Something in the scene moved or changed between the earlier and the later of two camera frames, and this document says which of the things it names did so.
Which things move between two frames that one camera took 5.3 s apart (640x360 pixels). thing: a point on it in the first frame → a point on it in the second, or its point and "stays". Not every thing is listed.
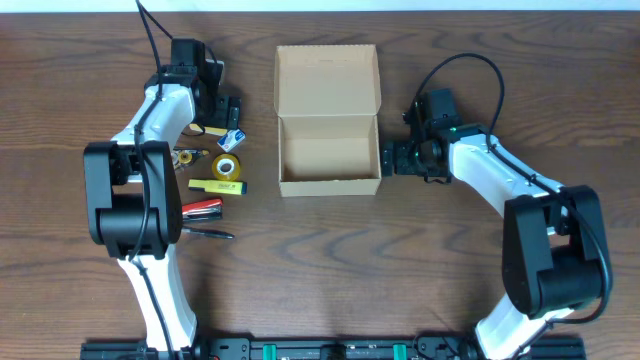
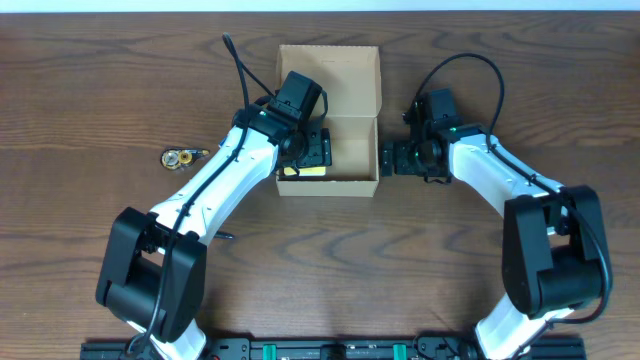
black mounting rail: [332, 348] stays
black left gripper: [225, 114] → [321, 148]
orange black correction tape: [186, 156] stays
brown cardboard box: [328, 102] stays
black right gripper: [389, 159] stays
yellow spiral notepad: [213, 131] → [306, 172]
